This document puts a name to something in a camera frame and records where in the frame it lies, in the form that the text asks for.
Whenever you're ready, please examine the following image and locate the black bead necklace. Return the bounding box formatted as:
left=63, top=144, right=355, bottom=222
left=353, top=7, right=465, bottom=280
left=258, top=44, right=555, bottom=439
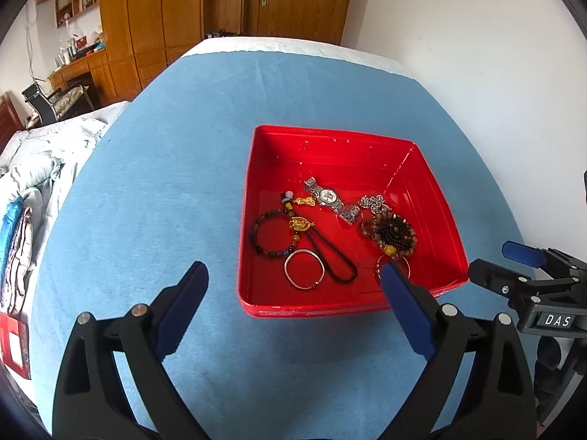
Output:
left=380, top=216, right=412, bottom=246

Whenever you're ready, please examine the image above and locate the silver bangle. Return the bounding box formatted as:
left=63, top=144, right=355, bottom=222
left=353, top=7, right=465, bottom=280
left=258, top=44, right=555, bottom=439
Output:
left=374, top=253, right=411, bottom=281
left=284, top=248, right=325, bottom=291

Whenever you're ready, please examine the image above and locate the brown wooden bead bracelet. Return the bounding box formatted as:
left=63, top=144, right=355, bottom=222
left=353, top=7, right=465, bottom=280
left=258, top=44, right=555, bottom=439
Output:
left=370, top=209, right=420, bottom=260

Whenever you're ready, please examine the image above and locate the reddish brown ring pendant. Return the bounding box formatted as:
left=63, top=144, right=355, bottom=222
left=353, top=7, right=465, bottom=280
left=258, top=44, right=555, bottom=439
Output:
left=360, top=219, right=373, bottom=237

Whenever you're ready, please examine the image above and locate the silver chain bracelet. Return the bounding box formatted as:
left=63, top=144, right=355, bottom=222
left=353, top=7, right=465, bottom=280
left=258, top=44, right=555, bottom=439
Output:
left=358, top=194, right=392, bottom=216

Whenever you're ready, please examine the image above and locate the silver wristwatch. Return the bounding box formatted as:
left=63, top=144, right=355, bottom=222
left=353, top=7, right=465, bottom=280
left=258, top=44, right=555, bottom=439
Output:
left=303, top=177, right=360, bottom=226

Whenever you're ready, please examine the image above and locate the gold pixiu charm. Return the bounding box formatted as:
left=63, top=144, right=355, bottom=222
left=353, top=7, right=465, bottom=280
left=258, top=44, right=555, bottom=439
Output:
left=288, top=216, right=314, bottom=232

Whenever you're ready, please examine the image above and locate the black cord gold charm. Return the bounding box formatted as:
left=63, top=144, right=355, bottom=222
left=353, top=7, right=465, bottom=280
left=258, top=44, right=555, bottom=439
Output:
left=281, top=191, right=359, bottom=284

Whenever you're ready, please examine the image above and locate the multicolour bead bracelet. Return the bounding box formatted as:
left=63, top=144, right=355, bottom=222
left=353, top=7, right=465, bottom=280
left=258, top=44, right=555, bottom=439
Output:
left=248, top=206, right=302, bottom=260

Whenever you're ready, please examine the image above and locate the red white package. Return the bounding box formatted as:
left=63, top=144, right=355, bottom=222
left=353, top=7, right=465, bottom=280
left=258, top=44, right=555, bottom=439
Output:
left=0, top=313, right=31, bottom=380

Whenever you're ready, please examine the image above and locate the red tin box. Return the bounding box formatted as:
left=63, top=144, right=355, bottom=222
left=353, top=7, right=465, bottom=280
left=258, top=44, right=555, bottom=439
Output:
left=237, top=125, right=468, bottom=318

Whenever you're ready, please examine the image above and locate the blue table mat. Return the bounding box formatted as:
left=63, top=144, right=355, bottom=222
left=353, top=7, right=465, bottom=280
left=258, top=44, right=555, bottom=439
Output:
left=29, top=52, right=521, bottom=439

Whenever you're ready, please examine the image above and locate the white crumpled bedding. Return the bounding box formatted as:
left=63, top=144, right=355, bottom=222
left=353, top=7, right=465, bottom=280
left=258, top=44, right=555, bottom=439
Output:
left=1, top=101, right=130, bottom=319

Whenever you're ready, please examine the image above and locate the dark wooden headboard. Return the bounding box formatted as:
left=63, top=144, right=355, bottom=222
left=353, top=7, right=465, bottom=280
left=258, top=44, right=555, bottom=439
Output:
left=0, top=92, right=24, bottom=151

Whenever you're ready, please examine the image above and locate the black office chair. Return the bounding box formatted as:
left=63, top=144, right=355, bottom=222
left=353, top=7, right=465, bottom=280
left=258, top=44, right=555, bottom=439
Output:
left=22, top=82, right=59, bottom=125

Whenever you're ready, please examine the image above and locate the wooden desk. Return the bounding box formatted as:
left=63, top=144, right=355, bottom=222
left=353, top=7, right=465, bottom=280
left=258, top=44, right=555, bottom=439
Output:
left=48, top=50, right=119, bottom=107

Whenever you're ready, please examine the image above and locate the wooden door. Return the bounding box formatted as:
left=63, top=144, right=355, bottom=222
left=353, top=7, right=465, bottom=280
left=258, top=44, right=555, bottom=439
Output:
left=246, top=0, right=350, bottom=45

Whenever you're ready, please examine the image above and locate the wooden wardrobe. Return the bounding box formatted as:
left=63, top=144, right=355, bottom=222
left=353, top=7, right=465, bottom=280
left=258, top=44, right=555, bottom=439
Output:
left=36, top=0, right=359, bottom=102

